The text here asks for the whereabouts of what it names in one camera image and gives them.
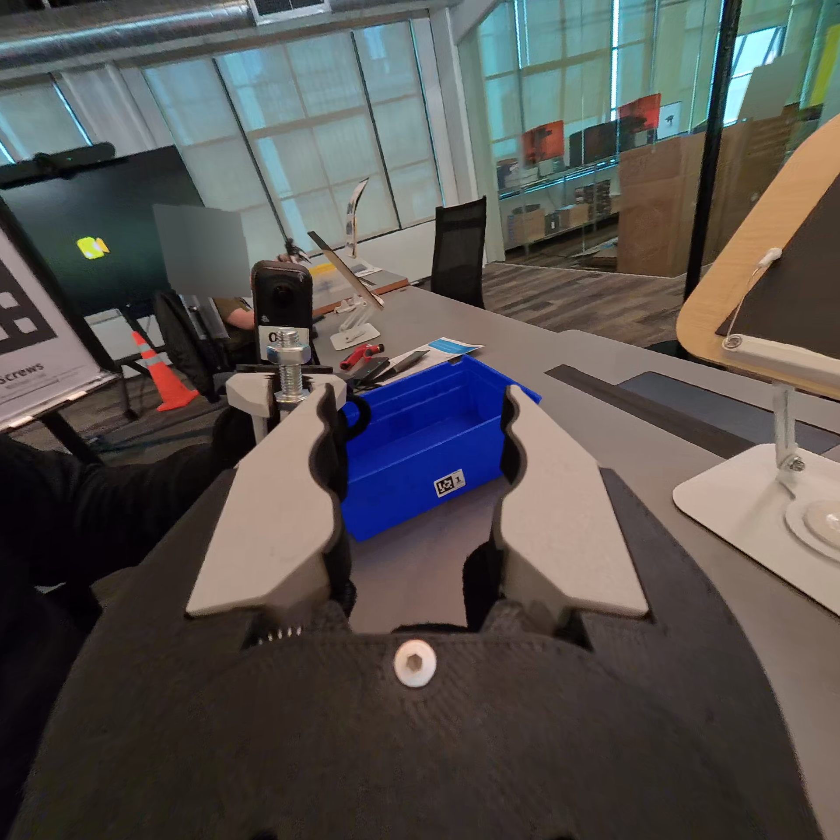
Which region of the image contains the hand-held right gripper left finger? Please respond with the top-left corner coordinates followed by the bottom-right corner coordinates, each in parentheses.
top-left (185, 384), bottom-right (349, 621)

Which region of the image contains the black pole stand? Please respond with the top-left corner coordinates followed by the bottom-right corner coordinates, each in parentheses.
top-left (682, 0), bottom-right (744, 309)

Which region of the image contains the white folding stand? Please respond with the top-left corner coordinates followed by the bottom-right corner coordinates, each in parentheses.
top-left (672, 246), bottom-right (840, 618)
top-left (328, 295), bottom-right (382, 352)

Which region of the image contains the black wall monitor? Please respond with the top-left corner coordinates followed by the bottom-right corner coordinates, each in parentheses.
top-left (0, 146), bottom-right (204, 316)

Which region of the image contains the steel hex bolt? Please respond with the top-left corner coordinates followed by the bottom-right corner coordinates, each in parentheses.
top-left (274, 328), bottom-right (311, 404)

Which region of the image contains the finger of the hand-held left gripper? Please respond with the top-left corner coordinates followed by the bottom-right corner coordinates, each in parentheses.
top-left (308, 373), bottom-right (348, 409)
top-left (226, 373), bottom-right (277, 445)

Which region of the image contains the person's left forearm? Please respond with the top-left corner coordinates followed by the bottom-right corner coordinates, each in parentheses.
top-left (0, 427), bottom-right (231, 592)

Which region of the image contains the black webcam bar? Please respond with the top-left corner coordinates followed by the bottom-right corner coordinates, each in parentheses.
top-left (0, 141), bottom-right (118, 190)

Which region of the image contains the white blue leaflet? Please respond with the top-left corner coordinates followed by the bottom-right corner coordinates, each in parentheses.
top-left (420, 336), bottom-right (484, 363)

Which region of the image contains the wood edged table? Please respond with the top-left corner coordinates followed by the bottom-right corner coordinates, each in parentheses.
top-left (311, 262), bottom-right (411, 316)

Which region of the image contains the orange traffic cone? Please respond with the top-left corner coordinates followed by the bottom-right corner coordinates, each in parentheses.
top-left (131, 330), bottom-right (198, 412)

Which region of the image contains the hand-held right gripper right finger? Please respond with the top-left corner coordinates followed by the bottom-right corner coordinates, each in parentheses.
top-left (492, 384), bottom-right (651, 634)

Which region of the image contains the storage shelf with boxes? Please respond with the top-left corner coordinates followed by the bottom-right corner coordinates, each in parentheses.
top-left (495, 92), bottom-right (621, 257)

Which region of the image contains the white vent grille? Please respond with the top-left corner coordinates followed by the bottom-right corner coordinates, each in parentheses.
top-left (249, 0), bottom-right (332, 26)

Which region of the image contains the printed standing banner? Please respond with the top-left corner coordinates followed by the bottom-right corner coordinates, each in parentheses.
top-left (346, 177), bottom-right (370, 260)

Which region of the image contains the blue storage bin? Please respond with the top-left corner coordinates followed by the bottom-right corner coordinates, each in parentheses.
top-left (340, 354), bottom-right (542, 542)

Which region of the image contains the framed marker sign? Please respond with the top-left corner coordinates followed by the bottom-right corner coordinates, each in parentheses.
top-left (0, 197), bottom-right (123, 434)

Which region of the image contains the silver ventilation duct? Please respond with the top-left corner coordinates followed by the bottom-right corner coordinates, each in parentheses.
top-left (0, 0), bottom-right (460, 76)

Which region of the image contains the black office chair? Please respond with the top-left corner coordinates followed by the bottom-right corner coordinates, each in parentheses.
top-left (152, 289), bottom-right (224, 403)
top-left (430, 196), bottom-right (488, 309)

